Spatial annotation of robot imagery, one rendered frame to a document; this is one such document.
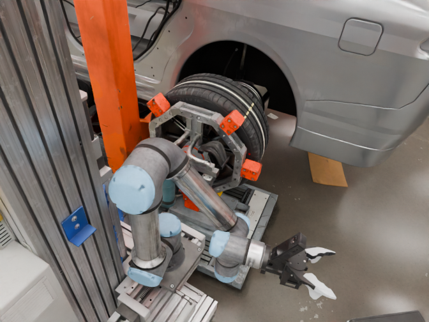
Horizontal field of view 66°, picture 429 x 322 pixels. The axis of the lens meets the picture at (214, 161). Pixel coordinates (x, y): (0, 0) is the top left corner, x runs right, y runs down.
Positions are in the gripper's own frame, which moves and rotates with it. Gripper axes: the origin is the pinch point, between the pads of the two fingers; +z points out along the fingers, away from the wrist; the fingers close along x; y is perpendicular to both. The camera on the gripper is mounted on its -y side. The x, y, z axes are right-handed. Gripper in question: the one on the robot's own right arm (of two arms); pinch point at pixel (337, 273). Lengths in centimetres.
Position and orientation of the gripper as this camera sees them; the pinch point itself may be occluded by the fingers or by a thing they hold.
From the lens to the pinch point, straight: 100.1
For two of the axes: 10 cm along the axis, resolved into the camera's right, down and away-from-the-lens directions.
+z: 9.6, 2.4, -1.7
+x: -2.7, 5.4, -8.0
